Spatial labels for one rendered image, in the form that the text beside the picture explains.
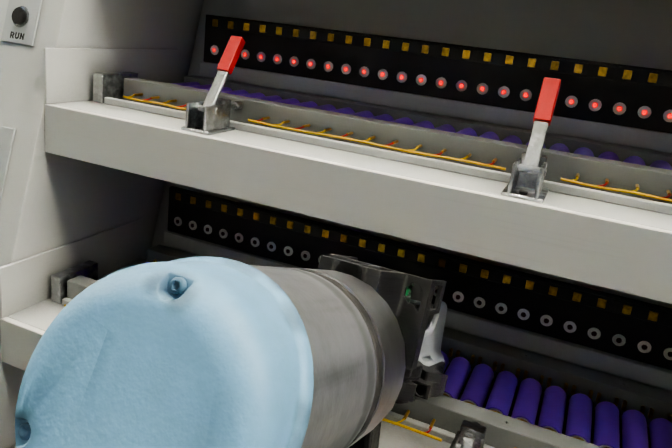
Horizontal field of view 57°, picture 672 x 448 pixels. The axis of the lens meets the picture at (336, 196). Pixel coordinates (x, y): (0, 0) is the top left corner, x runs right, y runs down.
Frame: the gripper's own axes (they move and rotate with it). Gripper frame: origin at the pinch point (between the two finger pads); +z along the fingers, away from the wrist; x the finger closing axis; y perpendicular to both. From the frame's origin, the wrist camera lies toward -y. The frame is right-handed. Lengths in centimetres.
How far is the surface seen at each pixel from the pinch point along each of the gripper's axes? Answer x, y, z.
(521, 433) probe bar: -10.4, -2.3, -3.6
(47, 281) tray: 35.1, -2.9, -3.9
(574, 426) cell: -14.0, -1.3, 0.3
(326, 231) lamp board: 12.2, 8.4, 7.1
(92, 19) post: 35.4, 22.7, -6.9
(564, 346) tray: -12.2, 3.6, 8.5
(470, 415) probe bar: -6.7, -2.2, -3.5
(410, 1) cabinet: 9.8, 34.1, 8.6
